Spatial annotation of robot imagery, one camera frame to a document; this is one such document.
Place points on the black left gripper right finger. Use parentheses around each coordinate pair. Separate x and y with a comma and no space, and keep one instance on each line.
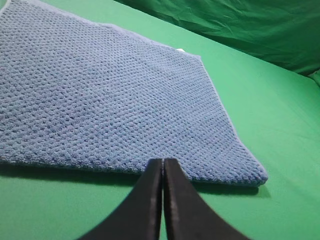
(187,215)

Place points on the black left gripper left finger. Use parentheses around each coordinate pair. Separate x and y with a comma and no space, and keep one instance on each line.
(138,217)

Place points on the blue woven towel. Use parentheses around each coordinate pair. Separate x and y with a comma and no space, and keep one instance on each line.
(85,95)

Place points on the white towel label tag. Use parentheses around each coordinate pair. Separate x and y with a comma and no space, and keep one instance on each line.
(180,50)

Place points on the green backdrop cloth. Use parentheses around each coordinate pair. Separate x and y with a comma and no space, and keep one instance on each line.
(285,33)

